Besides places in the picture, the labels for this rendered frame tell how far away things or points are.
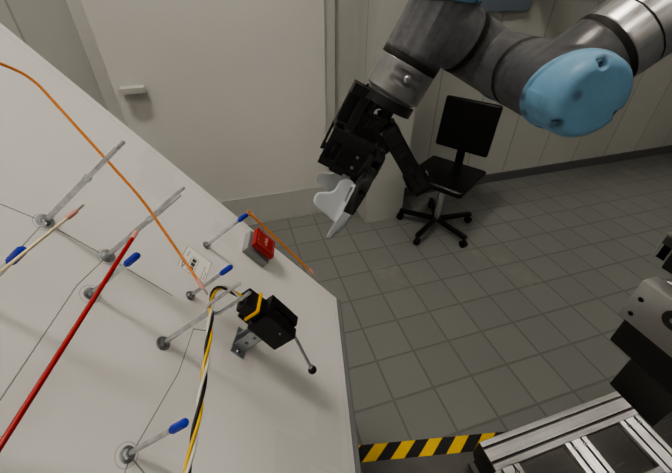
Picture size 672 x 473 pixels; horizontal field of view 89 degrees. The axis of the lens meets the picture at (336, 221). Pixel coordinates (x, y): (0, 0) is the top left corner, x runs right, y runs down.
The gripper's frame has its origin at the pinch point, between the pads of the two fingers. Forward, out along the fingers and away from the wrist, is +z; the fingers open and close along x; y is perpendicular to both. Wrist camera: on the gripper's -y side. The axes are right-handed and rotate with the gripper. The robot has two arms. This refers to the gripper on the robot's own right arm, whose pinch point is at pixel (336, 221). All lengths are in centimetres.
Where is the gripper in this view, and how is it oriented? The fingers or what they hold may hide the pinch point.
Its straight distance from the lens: 54.5
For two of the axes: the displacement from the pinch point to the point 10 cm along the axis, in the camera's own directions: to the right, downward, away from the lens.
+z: -4.5, 7.8, 4.3
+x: -0.1, 4.8, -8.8
